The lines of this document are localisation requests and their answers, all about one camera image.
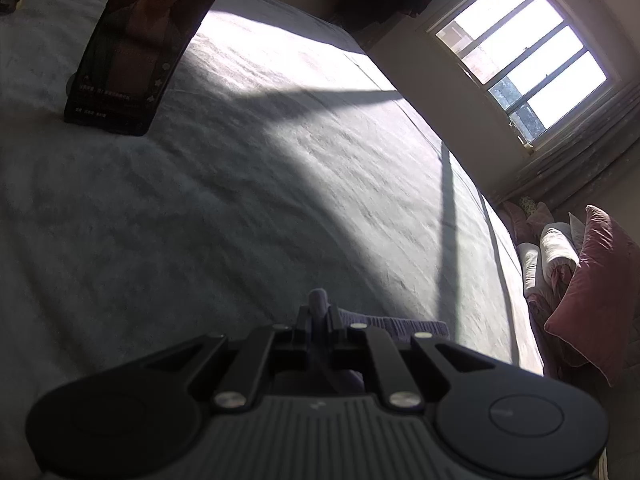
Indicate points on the bed with grey sheet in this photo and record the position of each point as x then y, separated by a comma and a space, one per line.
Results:
250, 185

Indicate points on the barred window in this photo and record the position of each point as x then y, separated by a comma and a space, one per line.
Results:
500, 15

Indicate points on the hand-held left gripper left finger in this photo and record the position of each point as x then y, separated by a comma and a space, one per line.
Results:
300, 340

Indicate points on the purple shirt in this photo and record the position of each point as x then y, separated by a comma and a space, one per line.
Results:
400, 327

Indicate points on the patterned curtain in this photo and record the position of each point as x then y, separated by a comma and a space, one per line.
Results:
575, 160

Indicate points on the large pink pillow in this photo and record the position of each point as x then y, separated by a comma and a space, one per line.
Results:
600, 290

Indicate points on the white pillow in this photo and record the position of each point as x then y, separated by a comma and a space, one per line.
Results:
576, 227

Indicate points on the folded white pink quilt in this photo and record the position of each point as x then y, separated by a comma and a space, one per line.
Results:
555, 250

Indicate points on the tape roll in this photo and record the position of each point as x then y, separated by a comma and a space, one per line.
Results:
15, 4

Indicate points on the small pink cushion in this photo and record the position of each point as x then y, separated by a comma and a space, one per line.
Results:
520, 220

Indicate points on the black smartphone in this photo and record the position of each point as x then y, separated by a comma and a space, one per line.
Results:
140, 50

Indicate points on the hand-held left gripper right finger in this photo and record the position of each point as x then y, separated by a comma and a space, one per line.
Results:
337, 340

